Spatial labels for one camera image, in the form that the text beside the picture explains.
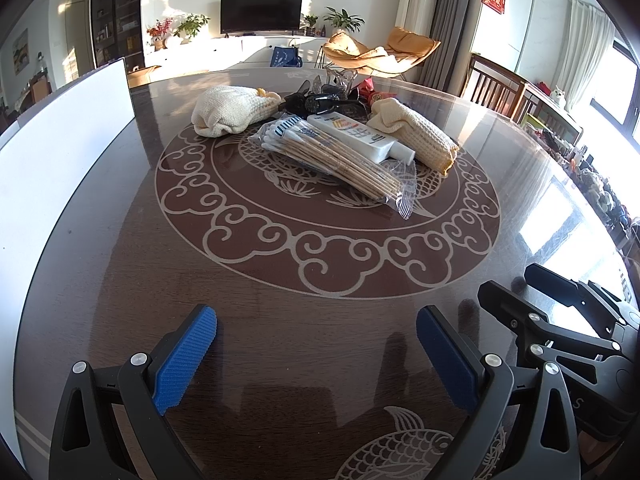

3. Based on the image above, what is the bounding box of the clear acrylic hair clip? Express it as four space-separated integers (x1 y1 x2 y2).
325 66 358 92

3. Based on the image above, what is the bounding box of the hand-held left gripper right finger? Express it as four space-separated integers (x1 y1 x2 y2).
416 304 583 480

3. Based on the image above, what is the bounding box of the wooden chair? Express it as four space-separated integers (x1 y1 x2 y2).
459 54 531 121

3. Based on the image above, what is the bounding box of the grey curtain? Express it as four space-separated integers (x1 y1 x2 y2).
420 0 488 96

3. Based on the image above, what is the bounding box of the red flower plant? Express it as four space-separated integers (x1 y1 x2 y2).
146 17 173 51

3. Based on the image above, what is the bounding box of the framed wall painting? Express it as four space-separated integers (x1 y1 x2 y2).
12 27 29 75

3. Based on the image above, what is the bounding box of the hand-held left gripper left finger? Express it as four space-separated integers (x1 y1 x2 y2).
47 304 218 480

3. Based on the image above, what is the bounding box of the white television cabinet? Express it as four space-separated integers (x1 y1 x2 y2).
145 32 331 78

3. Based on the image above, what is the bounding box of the silver rhinestone bow clip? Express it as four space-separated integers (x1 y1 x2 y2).
298 75 327 97

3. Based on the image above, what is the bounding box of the large leafy potted plant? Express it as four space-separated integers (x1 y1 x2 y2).
324 7 366 31

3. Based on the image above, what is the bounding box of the cluttered side table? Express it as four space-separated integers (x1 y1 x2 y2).
520 80 640 251

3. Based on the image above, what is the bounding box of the clear bag of cotton swabs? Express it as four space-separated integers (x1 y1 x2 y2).
248 115 418 221

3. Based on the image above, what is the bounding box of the black mesh bow hair clip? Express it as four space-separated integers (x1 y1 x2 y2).
279 87 371 118

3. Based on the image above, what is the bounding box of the red pouch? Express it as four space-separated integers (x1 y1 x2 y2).
357 79 396 106

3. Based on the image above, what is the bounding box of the white curtain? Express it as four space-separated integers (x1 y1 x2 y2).
565 0 616 121

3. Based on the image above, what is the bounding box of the cream knitted dishcloth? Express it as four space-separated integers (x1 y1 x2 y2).
366 97 460 177

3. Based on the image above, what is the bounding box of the white knitted dishcloth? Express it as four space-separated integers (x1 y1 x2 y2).
191 85 281 137

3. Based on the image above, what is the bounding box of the dark display cabinet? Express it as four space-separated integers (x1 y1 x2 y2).
90 0 146 72

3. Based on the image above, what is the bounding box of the green potted plant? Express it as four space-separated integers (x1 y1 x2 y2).
172 14 211 45

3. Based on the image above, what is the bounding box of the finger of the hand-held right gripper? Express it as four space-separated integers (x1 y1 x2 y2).
477 280 621 362
524 262 640 339

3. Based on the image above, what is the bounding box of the white plastic bottle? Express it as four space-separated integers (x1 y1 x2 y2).
306 113 417 164

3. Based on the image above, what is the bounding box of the black television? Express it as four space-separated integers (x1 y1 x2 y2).
220 0 304 36

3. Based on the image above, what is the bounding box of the orange lounge chair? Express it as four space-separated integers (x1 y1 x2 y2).
320 26 442 78

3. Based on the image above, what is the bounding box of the blue bag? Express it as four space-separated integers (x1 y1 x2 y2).
270 45 303 68

